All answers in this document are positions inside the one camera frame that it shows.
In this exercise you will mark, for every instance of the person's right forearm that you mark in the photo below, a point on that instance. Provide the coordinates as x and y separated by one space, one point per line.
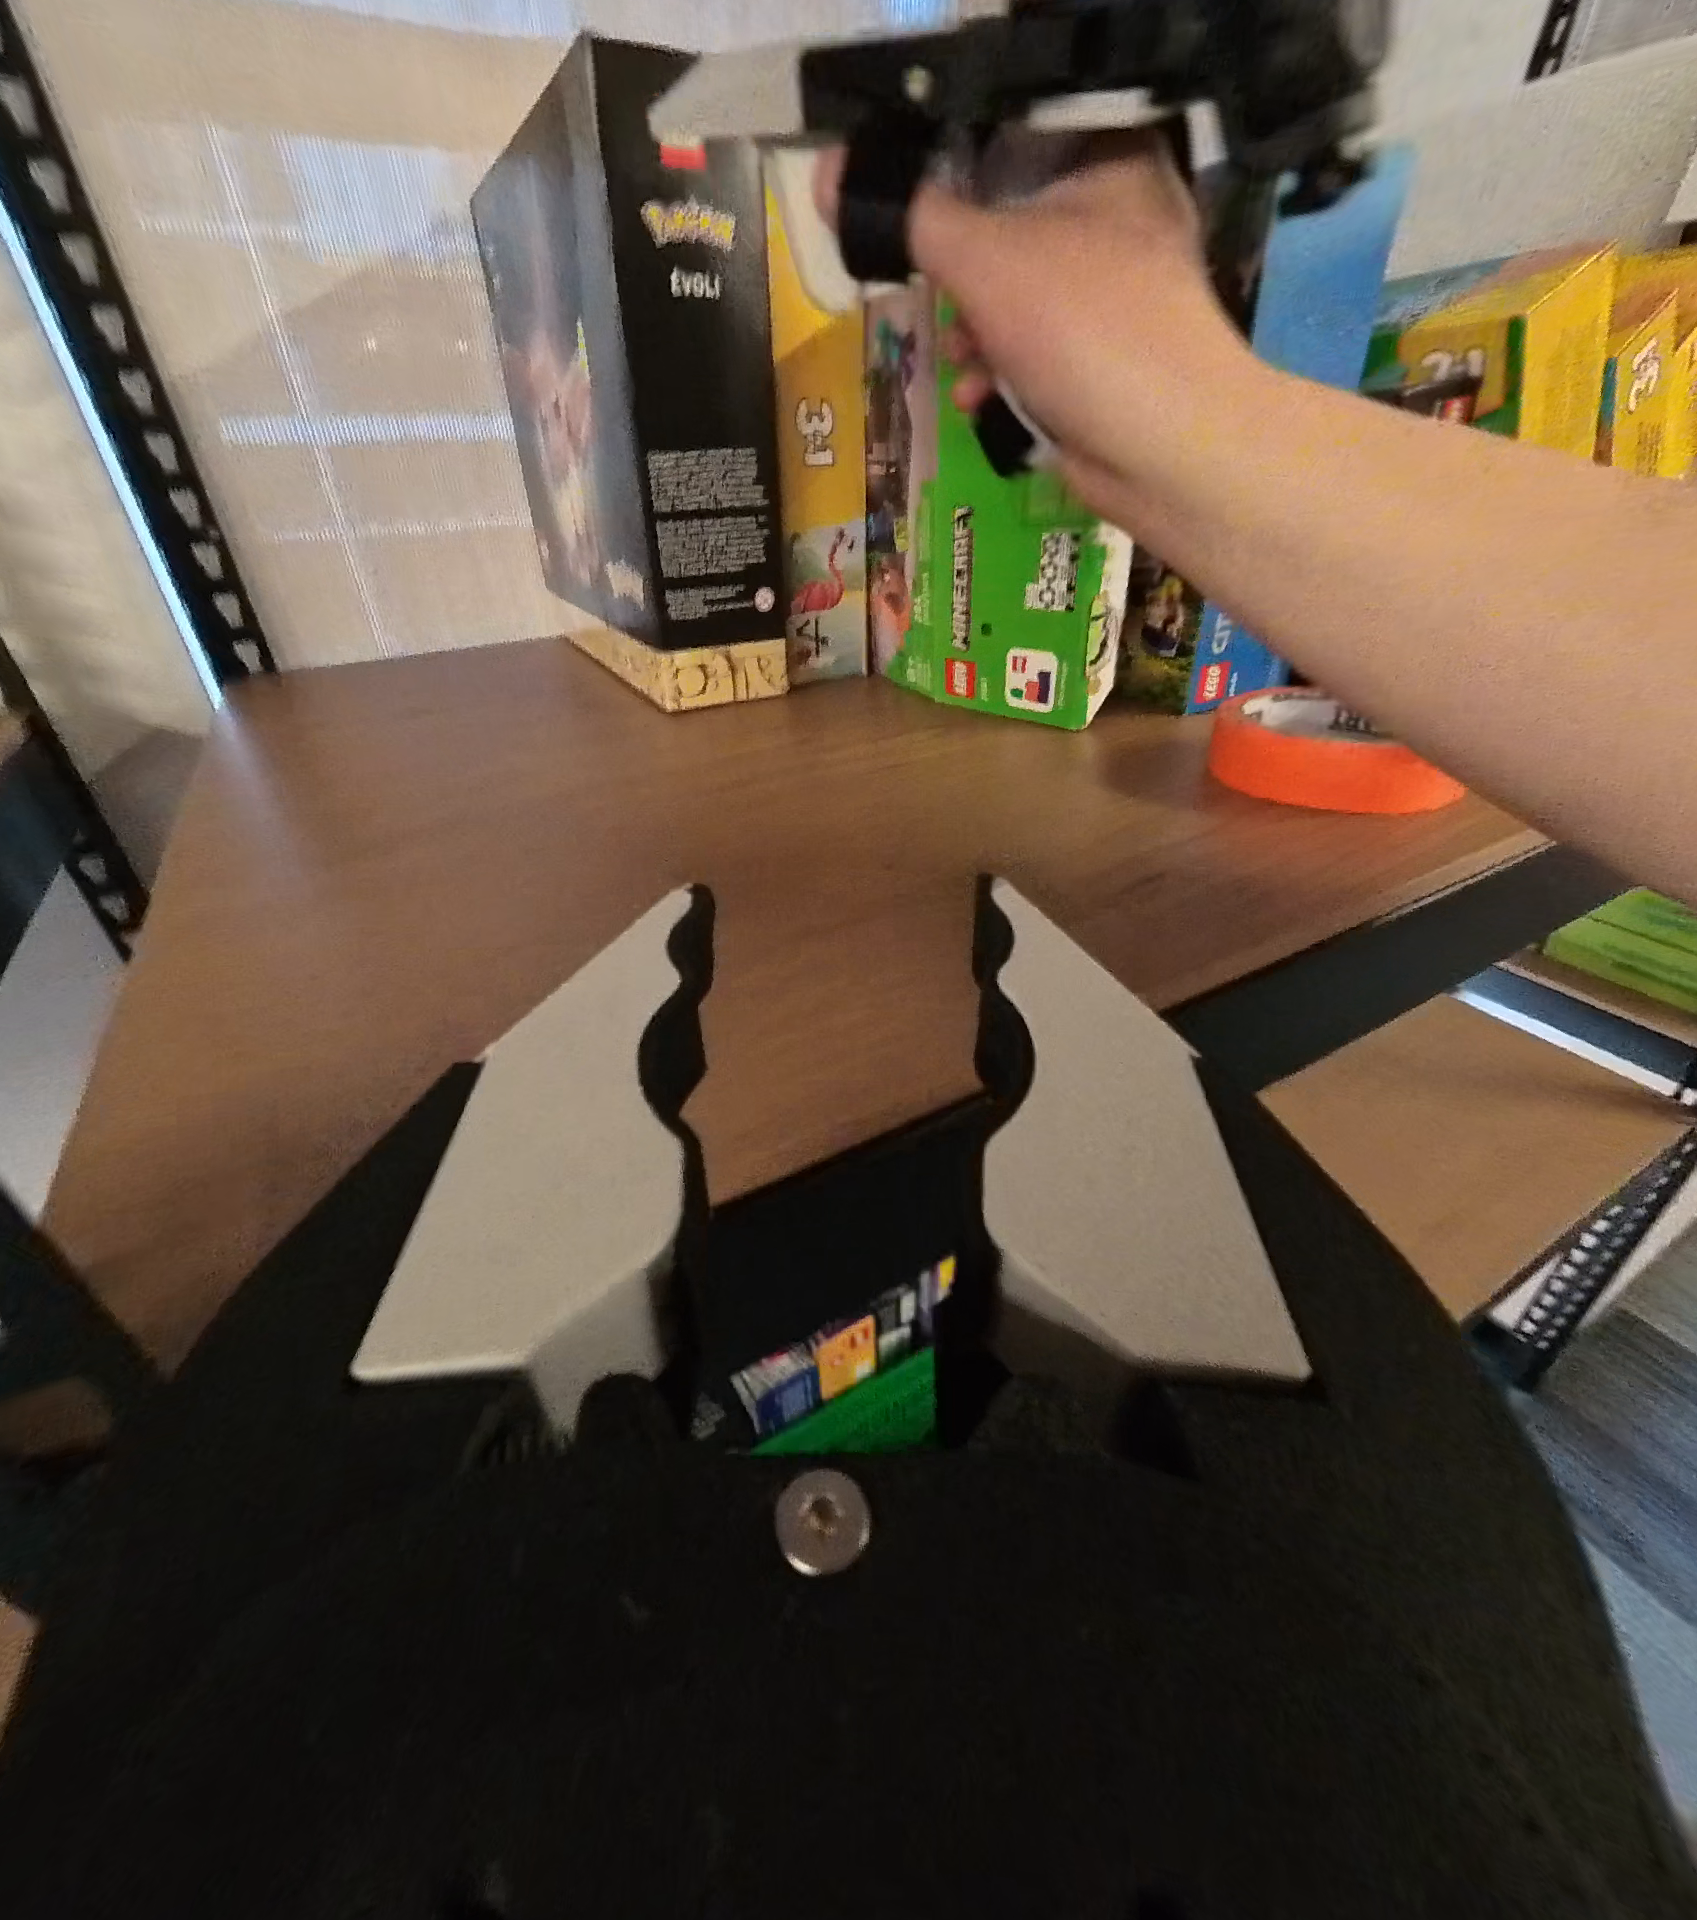
1538 644

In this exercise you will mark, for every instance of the yellow toy box flamingo print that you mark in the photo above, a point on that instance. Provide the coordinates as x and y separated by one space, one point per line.
817 449

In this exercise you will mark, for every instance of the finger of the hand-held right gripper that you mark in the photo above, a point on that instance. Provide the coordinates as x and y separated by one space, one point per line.
743 97

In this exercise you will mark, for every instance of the blue toy box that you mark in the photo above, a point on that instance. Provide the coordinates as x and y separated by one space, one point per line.
1336 286

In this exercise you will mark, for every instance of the black toy box tan base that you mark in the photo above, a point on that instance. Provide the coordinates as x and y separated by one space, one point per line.
698 493

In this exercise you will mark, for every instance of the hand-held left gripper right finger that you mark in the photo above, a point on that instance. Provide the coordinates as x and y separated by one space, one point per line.
1134 1198

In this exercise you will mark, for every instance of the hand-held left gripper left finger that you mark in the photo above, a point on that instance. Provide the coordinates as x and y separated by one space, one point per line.
534 1198

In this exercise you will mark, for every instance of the green flat toy box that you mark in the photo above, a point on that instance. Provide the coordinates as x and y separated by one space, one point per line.
864 1419
1660 951

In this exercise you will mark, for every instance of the translucent window blind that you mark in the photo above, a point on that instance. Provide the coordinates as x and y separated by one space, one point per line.
338 373

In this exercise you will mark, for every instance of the row of colourful toy boxes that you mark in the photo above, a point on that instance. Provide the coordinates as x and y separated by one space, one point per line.
848 1334

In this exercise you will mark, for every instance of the orange tape roll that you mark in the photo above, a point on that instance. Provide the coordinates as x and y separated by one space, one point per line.
1315 780

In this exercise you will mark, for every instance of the person's right hand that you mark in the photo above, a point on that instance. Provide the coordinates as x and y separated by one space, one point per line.
1089 286

